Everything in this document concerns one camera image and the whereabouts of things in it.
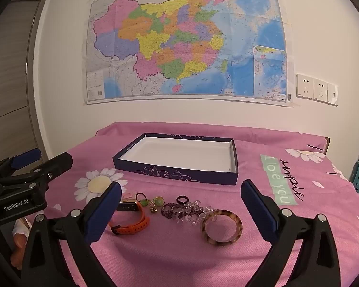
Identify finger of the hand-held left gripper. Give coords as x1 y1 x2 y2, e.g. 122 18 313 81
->
0 149 42 183
3 152 73 186

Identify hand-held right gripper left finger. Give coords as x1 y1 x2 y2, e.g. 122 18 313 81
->
20 181 123 287

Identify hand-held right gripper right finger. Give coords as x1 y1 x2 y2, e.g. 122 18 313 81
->
241 179 340 287

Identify pink charm hair tie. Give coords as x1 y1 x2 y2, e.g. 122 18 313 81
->
123 192 148 201

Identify orange smart watch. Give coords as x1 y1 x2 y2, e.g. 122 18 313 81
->
108 200 151 235

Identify tortoiseshell bangle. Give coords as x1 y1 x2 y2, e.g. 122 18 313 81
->
201 210 243 246

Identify clear crystal bracelet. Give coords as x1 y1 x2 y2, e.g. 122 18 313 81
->
174 200 220 226

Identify white shallow box tray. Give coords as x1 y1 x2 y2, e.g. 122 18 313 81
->
113 133 239 186

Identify person's left hand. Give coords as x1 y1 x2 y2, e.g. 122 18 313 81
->
11 218 34 264

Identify pink flower printed blanket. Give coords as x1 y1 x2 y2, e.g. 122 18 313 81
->
12 122 359 287

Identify brown wooden door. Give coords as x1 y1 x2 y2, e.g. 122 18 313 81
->
0 0 48 174

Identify white wall socket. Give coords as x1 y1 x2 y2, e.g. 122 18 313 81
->
313 78 329 104
296 74 315 100

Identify white wall switch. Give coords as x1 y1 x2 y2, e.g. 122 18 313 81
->
327 83 339 106

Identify colourful wall map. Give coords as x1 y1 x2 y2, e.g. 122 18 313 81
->
83 0 300 108

